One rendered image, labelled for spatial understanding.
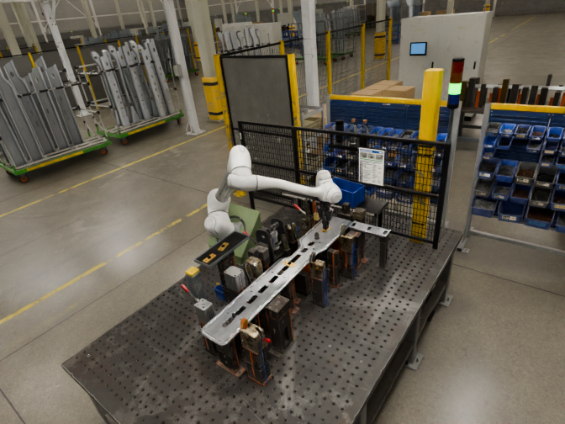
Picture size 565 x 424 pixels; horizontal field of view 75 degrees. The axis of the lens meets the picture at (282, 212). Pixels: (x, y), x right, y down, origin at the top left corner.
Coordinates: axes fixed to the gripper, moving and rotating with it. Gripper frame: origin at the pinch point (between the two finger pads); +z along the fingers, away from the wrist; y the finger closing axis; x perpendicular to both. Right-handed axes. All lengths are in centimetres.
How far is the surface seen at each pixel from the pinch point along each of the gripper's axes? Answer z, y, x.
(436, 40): -52, -111, 640
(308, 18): -120, -234, 361
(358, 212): -1.1, 14.4, 23.9
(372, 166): -25, 12, 54
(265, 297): 5, 6, -79
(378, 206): 1.7, 21.9, 43.5
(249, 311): 5, 5, -93
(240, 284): 2, -12, -80
